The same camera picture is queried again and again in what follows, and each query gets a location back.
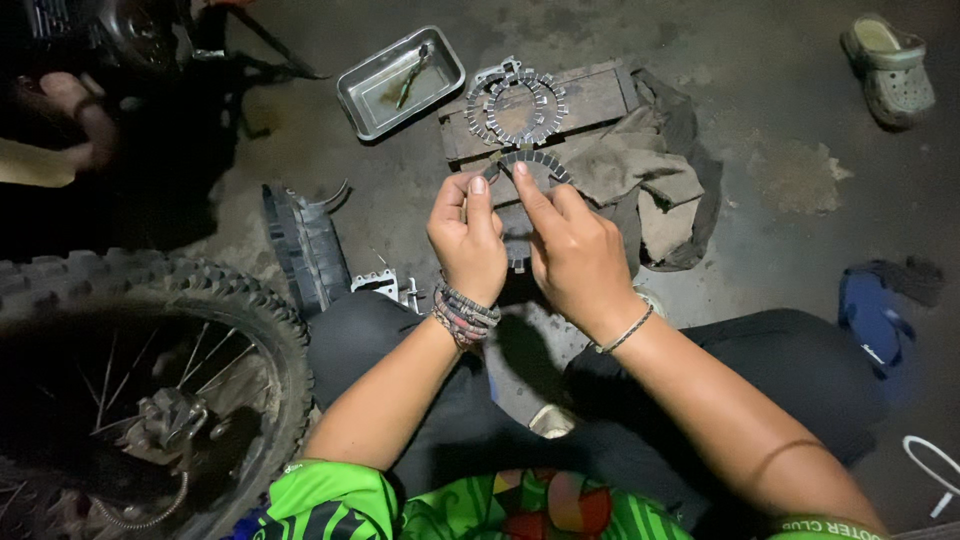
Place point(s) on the person's right hand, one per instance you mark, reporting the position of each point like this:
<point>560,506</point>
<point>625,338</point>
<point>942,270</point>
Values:
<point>581,262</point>

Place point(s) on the person's left hand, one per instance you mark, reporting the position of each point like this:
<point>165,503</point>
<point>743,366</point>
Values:
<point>469,247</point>

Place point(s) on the toothed clutch friction plate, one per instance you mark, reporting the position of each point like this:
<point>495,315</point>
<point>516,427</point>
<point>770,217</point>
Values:
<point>475,105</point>
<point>556,105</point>
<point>536,158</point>

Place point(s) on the person's white shoe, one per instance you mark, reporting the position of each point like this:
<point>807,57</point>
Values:
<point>553,421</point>
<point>651,298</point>

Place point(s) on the dirty grey-brown rag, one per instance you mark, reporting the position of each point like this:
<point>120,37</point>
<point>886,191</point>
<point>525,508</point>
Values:
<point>637,165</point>

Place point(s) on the black plastic motorcycle part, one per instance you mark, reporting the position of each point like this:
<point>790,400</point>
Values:
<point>311,247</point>

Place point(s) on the dark wooden block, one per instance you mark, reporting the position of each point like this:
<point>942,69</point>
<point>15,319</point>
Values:
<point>596,97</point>

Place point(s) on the grey metal gasket piece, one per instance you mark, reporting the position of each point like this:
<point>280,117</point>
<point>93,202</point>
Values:
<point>489,71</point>

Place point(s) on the rectangular metal tray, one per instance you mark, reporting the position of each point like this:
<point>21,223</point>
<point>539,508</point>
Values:
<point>379,94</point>

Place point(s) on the person's black trousers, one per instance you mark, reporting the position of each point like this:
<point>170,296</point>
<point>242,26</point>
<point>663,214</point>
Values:
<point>780,367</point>

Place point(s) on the knobby motorcycle wheel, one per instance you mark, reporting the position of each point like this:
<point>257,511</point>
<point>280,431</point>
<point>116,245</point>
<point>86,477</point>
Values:
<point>247,300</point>

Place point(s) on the person's green patterned jersey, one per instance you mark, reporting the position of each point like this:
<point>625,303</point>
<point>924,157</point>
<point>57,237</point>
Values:
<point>330,502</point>

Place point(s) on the blue flip-flop sandal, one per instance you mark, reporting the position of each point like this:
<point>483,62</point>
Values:
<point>870,319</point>

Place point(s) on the grey clog shoe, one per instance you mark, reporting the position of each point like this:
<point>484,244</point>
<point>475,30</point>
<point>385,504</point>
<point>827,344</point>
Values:
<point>892,75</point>

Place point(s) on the black motorcycle engine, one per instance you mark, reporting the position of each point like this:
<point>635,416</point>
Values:
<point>139,30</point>

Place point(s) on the small silver metal bracket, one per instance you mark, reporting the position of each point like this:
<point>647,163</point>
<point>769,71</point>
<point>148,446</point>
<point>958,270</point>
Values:
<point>379,283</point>

